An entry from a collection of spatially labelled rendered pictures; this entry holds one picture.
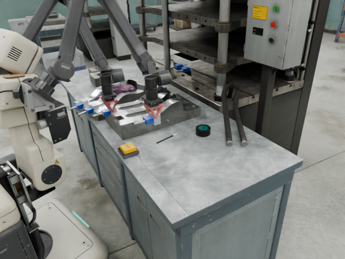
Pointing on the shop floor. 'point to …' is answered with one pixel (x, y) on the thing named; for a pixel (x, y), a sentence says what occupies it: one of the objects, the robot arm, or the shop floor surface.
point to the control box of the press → (274, 44)
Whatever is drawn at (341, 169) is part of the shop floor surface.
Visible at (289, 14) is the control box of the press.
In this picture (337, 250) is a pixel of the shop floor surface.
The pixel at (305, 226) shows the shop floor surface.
